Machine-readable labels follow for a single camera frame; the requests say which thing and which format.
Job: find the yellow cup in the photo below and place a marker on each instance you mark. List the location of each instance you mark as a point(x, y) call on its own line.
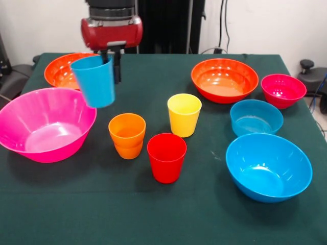
point(184, 120)

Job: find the orange cup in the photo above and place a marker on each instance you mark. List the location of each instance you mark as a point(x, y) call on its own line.
point(127, 127)
point(128, 153)

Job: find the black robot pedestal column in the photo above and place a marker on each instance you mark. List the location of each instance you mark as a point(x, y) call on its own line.
point(166, 25)

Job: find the large pink bowl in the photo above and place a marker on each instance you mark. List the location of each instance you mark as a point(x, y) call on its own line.
point(51, 127)

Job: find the small magenta bowl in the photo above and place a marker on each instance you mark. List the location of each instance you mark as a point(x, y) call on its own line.
point(281, 98)

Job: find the blue cup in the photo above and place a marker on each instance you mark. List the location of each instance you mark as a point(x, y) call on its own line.
point(94, 84)

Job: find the large blue bowl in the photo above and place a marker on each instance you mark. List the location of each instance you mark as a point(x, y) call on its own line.
point(268, 166)

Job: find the dark green tablecloth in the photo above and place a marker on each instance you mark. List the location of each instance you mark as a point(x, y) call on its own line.
point(163, 217)

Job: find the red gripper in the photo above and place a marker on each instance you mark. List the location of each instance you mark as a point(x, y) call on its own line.
point(112, 33)

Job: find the red cup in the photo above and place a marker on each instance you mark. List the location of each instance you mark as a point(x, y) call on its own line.
point(166, 163)

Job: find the orange-red bowl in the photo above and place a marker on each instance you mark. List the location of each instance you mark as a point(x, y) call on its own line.
point(224, 84)
point(58, 74)

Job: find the small blue bowl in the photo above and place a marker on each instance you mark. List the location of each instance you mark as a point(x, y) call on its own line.
point(255, 112)

